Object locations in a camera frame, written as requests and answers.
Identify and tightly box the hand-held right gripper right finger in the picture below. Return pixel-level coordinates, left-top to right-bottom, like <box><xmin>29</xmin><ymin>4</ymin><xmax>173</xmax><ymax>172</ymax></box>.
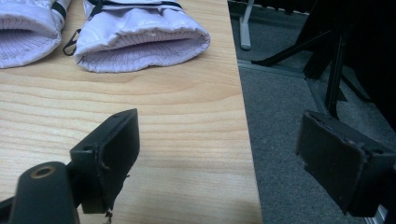
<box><xmin>295</xmin><ymin>110</ymin><xmax>396</xmax><ymax>218</ymax></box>

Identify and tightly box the white padded glove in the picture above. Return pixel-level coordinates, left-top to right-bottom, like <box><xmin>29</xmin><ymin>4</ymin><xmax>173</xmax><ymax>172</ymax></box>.
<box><xmin>0</xmin><ymin>0</ymin><xmax>72</xmax><ymax>70</ymax></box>
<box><xmin>63</xmin><ymin>0</ymin><xmax>212</xmax><ymax>74</ymax></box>

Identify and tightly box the black chair base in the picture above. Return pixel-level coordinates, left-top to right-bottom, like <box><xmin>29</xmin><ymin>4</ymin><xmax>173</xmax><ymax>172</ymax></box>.
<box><xmin>250</xmin><ymin>18</ymin><xmax>375</xmax><ymax>119</ymax></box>

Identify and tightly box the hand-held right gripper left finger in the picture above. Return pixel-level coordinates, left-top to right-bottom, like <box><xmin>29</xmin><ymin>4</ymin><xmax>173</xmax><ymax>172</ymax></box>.
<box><xmin>69</xmin><ymin>108</ymin><xmax>141</xmax><ymax>215</ymax></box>

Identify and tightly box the white metal table frame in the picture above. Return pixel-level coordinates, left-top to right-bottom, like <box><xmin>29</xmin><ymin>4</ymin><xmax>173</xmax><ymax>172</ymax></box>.
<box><xmin>238</xmin><ymin>0</ymin><xmax>255</xmax><ymax>51</ymax></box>

